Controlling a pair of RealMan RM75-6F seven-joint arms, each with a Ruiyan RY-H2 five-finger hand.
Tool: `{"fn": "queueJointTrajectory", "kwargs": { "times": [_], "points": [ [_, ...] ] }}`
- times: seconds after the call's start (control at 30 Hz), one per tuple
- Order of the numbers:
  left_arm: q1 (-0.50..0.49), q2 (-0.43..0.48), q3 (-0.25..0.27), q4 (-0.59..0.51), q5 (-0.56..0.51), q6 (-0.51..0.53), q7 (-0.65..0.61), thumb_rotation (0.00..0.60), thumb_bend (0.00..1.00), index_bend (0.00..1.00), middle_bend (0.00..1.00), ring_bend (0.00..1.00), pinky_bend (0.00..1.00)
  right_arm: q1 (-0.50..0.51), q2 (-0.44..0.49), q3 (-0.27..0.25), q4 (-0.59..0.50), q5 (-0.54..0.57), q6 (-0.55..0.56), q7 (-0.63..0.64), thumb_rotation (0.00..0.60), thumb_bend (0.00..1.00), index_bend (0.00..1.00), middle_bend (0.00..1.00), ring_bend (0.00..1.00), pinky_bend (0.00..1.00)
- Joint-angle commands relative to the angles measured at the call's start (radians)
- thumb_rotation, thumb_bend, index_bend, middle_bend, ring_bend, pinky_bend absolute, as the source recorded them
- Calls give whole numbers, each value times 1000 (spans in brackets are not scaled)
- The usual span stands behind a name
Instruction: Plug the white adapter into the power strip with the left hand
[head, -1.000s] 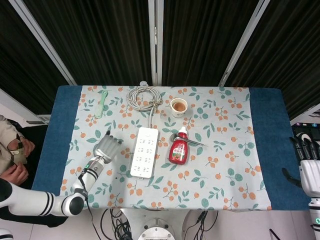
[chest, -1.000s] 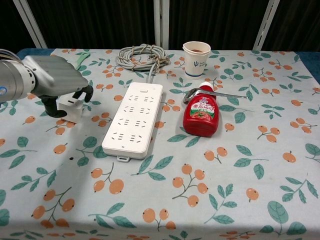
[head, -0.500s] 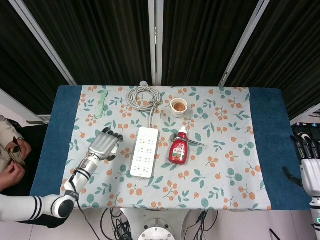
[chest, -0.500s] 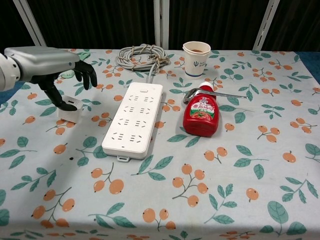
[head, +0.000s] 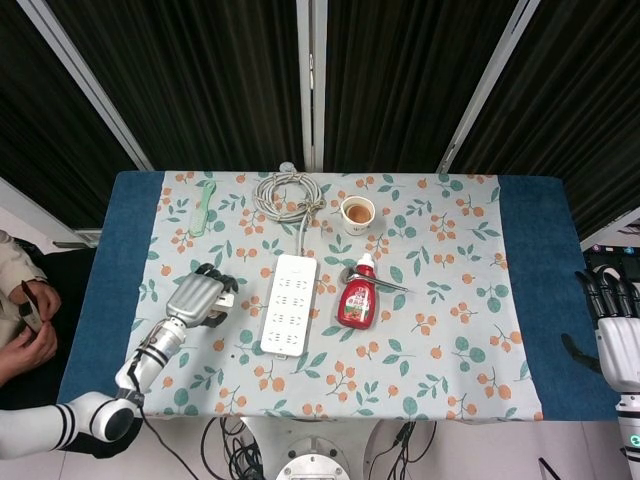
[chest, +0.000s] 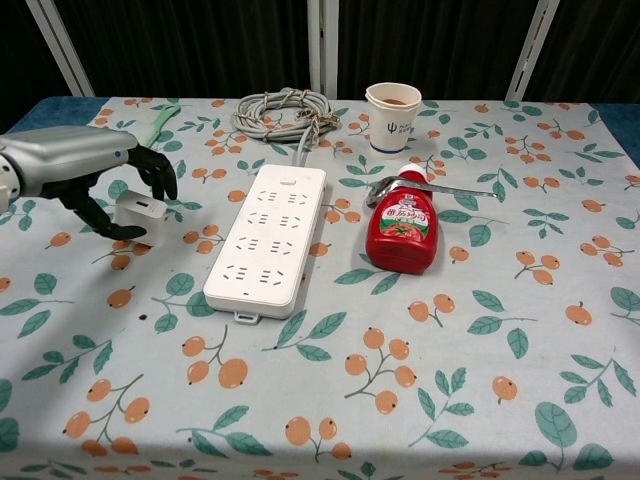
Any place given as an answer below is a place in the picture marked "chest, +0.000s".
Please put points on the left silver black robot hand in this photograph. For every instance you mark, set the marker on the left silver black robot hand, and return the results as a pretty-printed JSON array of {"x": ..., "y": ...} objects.
[{"x": 70, "y": 160}]

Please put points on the white power adapter cube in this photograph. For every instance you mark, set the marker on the white power adapter cube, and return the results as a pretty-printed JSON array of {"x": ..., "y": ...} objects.
[{"x": 145, "y": 220}]

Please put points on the green plastic comb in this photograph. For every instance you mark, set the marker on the green plastic comb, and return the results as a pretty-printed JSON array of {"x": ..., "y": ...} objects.
[{"x": 162, "y": 122}]

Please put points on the black pleated curtain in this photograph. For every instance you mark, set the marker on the black pleated curtain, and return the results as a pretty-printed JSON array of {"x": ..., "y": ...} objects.
[
  {"x": 20, "y": 50},
  {"x": 200, "y": 45},
  {"x": 430, "y": 45},
  {"x": 600, "y": 50}
]

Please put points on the white power strip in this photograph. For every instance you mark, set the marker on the white power strip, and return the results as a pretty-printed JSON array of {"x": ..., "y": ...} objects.
[{"x": 270, "y": 240}]

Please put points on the white paper cup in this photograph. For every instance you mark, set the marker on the white paper cup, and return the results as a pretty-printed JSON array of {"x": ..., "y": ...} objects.
[{"x": 392, "y": 125}]

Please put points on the red ketchup bottle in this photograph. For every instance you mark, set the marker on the red ketchup bottle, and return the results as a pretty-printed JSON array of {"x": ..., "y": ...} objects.
[{"x": 402, "y": 230}]

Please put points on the metal spoon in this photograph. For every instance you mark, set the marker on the metal spoon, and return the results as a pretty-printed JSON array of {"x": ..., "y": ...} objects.
[{"x": 450, "y": 189}]

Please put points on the floral tablecloth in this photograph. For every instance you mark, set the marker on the floral tablecloth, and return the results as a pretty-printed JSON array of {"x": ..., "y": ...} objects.
[{"x": 400, "y": 360}]

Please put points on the white metal frame post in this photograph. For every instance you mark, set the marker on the white metal frame post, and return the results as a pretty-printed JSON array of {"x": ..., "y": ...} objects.
[
  {"x": 60, "y": 45},
  {"x": 322, "y": 45},
  {"x": 532, "y": 50}
]

